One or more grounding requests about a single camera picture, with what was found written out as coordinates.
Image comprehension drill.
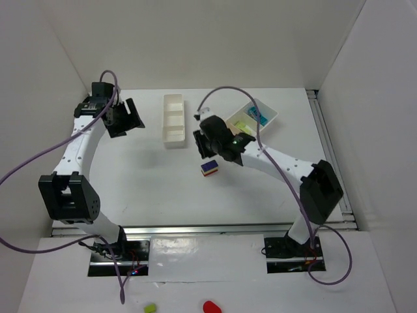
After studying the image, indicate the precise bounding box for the purple cable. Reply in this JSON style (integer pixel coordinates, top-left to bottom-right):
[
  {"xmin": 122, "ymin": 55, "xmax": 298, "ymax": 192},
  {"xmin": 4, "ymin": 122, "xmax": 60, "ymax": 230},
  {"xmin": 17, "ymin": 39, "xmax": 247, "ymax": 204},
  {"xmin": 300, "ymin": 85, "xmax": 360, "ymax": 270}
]
[
  {"xmin": 0, "ymin": 69, "xmax": 144, "ymax": 305},
  {"xmin": 196, "ymin": 85, "xmax": 353, "ymax": 286}
]

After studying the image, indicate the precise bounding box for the small cyan lego brick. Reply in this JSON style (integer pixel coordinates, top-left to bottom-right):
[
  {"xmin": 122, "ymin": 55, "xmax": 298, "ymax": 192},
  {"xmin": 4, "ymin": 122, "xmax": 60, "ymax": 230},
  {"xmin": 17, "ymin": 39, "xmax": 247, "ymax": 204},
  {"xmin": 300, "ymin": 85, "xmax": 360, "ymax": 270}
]
[{"xmin": 259, "ymin": 116, "xmax": 268, "ymax": 127}]

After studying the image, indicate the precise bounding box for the green lego brick foreground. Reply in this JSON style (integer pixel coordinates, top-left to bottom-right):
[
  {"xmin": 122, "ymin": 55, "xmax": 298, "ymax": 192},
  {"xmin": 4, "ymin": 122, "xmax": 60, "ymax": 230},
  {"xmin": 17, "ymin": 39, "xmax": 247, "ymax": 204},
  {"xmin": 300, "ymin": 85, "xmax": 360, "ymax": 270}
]
[{"xmin": 143, "ymin": 303, "xmax": 157, "ymax": 313}]

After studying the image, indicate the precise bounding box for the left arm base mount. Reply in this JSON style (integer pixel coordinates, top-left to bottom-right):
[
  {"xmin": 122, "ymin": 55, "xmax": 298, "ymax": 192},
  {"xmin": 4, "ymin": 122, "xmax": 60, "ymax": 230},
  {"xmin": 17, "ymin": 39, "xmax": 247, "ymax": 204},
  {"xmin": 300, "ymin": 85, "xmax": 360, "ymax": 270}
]
[{"xmin": 85, "ymin": 239, "xmax": 151, "ymax": 277}]

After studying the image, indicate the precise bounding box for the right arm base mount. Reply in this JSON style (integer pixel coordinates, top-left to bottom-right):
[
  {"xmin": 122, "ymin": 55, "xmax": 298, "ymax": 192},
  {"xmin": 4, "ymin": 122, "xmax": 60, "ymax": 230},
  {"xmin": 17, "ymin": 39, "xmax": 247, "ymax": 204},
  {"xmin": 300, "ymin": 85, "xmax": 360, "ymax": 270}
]
[{"xmin": 261, "ymin": 237, "xmax": 326, "ymax": 274}]

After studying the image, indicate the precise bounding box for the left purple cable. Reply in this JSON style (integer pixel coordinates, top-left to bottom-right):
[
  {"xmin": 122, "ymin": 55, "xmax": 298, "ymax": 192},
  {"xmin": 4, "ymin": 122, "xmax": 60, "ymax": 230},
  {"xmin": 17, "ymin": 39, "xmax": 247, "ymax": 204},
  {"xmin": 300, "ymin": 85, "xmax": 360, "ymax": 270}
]
[{"xmin": 0, "ymin": 69, "xmax": 144, "ymax": 305}]

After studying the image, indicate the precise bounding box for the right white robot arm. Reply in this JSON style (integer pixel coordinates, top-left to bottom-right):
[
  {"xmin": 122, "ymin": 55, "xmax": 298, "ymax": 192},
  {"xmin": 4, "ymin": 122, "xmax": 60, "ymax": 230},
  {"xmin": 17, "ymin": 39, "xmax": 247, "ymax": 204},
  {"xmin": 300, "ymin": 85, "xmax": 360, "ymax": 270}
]
[{"xmin": 193, "ymin": 113, "xmax": 343, "ymax": 245}]

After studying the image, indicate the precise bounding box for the green lego brick from stack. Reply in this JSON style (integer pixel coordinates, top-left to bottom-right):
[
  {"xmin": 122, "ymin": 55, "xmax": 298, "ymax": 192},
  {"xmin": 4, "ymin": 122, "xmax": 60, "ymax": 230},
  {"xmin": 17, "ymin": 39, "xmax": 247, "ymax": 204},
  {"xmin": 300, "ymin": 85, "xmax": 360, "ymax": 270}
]
[{"xmin": 242, "ymin": 128, "xmax": 252, "ymax": 136}]

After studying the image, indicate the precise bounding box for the aluminium rail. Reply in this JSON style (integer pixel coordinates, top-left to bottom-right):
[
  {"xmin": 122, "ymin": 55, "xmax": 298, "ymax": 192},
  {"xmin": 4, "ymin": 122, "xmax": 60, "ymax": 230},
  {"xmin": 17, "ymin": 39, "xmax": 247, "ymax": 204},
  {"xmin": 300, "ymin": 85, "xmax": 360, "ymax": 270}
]
[
  {"xmin": 47, "ymin": 222, "xmax": 290, "ymax": 241},
  {"xmin": 306, "ymin": 89, "xmax": 359, "ymax": 231}
]

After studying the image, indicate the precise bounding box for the red oval object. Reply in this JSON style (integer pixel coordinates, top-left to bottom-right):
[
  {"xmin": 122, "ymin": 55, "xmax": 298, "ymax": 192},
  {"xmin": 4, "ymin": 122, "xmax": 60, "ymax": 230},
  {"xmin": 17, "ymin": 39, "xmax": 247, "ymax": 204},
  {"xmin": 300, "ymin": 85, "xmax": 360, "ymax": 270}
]
[{"xmin": 203, "ymin": 301, "xmax": 222, "ymax": 313}]

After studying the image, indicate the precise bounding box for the aluminium rail front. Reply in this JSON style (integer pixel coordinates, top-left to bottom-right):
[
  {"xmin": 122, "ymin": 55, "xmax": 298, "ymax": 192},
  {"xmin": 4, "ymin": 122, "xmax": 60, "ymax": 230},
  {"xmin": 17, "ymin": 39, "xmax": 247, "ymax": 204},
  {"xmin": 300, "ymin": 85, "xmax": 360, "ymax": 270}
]
[{"xmin": 47, "ymin": 222, "xmax": 290, "ymax": 241}]

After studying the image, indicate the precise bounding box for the aluminium rail right side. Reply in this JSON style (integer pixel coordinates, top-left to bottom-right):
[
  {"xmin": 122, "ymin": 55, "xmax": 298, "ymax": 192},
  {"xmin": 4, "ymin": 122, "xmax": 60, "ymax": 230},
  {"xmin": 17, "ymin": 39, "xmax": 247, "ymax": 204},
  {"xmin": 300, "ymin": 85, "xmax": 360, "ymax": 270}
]
[{"xmin": 306, "ymin": 89, "xmax": 359, "ymax": 231}]

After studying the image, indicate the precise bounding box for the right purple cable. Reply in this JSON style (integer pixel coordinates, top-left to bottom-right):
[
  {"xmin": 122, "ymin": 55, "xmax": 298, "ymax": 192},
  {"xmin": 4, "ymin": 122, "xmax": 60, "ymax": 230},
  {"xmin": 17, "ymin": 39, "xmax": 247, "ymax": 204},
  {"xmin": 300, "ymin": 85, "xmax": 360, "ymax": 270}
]
[{"xmin": 196, "ymin": 85, "xmax": 353, "ymax": 286}]

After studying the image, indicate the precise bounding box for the wide white divided tray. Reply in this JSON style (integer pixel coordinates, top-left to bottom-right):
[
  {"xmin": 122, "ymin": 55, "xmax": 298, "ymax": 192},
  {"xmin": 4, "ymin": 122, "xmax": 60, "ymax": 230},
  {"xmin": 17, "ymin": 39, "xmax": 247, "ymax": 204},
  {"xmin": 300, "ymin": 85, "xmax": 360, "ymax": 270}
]
[{"xmin": 225, "ymin": 98, "xmax": 279, "ymax": 137}]

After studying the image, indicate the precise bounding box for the cyan lego stack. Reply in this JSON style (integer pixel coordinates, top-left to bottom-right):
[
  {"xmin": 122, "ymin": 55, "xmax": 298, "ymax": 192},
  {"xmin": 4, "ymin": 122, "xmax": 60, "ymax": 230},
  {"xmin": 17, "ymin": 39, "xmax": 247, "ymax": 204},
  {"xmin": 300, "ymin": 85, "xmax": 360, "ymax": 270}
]
[{"xmin": 247, "ymin": 106, "xmax": 262, "ymax": 120}]

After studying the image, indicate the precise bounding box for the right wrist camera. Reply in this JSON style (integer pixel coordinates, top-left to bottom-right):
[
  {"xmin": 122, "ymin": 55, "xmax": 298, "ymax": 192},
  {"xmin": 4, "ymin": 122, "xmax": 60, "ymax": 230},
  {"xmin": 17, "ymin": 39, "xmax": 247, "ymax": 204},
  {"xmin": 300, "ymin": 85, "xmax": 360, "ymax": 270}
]
[{"xmin": 194, "ymin": 107, "xmax": 213, "ymax": 122}]

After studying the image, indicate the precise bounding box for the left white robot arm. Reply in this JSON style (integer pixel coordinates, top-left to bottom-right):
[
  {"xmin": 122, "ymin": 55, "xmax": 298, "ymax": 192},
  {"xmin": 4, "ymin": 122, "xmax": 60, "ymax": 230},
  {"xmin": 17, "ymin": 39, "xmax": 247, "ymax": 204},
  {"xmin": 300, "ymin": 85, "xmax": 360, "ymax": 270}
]
[{"xmin": 38, "ymin": 82, "xmax": 145, "ymax": 257}]

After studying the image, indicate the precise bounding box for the narrow white divided tray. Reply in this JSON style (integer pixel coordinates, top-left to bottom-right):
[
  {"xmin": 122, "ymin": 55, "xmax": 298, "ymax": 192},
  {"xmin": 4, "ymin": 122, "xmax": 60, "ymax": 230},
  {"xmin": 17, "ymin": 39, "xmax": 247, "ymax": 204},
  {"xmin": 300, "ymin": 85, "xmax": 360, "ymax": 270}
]
[{"xmin": 162, "ymin": 94, "xmax": 186, "ymax": 149}]

